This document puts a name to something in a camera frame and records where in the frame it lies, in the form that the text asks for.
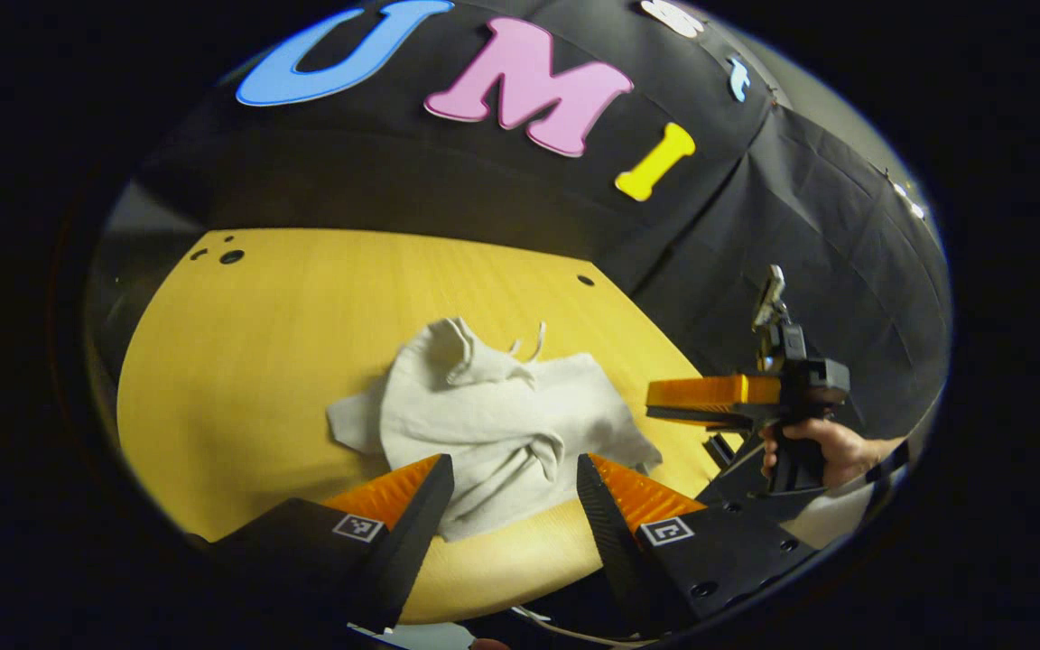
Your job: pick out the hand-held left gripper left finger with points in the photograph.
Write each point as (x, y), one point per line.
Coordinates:
(416, 542)

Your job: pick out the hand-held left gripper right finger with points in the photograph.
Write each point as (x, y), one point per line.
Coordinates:
(615, 542)

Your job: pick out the black backdrop cloth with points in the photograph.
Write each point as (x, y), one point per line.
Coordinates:
(484, 190)

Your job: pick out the white jeans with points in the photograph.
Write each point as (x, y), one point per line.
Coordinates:
(502, 424)

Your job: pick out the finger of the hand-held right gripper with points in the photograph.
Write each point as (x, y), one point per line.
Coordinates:
(710, 394)

